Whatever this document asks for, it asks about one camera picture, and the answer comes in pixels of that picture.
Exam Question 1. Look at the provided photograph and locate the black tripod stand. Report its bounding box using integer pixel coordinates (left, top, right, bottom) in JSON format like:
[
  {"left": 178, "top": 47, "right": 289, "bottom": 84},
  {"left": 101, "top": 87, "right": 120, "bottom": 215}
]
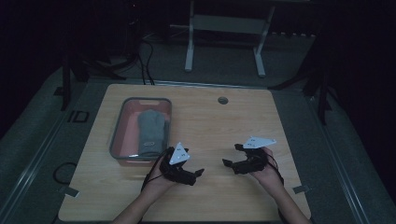
[
  {"left": 54, "top": 52, "right": 127, "bottom": 112},
  {"left": 269, "top": 46, "right": 336, "bottom": 126}
]

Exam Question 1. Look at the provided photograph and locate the person's right hand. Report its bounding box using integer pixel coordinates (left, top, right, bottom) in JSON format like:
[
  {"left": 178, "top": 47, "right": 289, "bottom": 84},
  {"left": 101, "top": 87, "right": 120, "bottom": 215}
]
[{"left": 248, "top": 147, "right": 285, "bottom": 196}]

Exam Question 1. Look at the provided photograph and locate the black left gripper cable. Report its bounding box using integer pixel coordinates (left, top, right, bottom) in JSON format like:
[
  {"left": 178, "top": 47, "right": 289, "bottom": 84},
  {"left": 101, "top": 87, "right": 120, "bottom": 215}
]
[{"left": 140, "top": 151, "right": 169, "bottom": 192}]

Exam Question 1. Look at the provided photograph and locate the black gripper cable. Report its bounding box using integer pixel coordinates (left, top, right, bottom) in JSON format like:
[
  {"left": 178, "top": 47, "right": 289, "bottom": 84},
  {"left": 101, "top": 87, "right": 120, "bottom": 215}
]
[
  {"left": 140, "top": 151, "right": 169, "bottom": 192},
  {"left": 265, "top": 152, "right": 285, "bottom": 185}
]

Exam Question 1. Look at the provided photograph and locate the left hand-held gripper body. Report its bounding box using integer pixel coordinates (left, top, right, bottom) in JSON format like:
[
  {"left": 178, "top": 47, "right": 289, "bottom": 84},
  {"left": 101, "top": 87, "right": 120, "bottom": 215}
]
[{"left": 159, "top": 142, "right": 198, "bottom": 187}]

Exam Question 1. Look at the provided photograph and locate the white metal table frame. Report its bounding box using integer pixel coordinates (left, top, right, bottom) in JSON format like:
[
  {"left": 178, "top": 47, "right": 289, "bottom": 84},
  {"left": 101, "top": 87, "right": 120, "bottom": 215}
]
[{"left": 169, "top": 0, "right": 276, "bottom": 78}]

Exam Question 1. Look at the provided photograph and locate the grey mitten with label patch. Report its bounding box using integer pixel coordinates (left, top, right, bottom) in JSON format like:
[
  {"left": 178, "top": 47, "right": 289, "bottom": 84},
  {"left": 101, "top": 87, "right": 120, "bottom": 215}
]
[{"left": 136, "top": 108, "right": 167, "bottom": 158}]

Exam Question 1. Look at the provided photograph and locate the person's left hand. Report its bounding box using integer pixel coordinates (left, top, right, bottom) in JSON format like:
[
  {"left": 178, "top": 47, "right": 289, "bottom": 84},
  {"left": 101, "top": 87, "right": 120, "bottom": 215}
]
[{"left": 143, "top": 155, "right": 180, "bottom": 199}]

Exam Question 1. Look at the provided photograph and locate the pink basin with grey rim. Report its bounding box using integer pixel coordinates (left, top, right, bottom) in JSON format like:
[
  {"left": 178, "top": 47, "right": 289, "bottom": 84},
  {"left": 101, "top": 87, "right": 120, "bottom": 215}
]
[{"left": 108, "top": 96, "right": 173, "bottom": 167}]

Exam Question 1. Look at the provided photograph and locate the looped black cable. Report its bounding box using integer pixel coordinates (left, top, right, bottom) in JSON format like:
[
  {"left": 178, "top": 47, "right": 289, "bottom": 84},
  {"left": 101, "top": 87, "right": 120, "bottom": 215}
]
[{"left": 52, "top": 161, "right": 78, "bottom": 185}]

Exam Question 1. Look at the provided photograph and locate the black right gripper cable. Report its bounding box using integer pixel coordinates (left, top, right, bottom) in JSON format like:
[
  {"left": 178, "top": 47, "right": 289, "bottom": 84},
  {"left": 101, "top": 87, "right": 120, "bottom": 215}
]
[{"left": 265, "top": 152, "right": 285, "bottom": 185}]

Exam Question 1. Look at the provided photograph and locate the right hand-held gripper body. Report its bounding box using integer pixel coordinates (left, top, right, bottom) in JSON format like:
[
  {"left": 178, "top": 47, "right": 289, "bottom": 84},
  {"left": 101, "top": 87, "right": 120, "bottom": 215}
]
[{"left": 232, "top": 135, "right": 277, "bottom": 175}]

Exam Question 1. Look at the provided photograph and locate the grey tape piece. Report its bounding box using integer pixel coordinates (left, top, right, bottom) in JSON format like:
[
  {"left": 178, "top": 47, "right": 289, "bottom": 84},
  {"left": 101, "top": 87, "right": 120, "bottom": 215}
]
[
  {"left": 292, "top": 184, "right": 312, "bottom": 194},
  {"left": 59, "top": 185, "right": 80, "bottom": 199}
]

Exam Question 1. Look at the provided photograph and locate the black floor cable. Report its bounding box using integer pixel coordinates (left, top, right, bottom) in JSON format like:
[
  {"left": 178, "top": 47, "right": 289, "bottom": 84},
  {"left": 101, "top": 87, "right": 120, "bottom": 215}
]
[
  {"left": 136, "top": 52, "right": 148, "bottom": 86},
  {"left": 142, "top": 38, "right": 156, "bottom": 86}
]

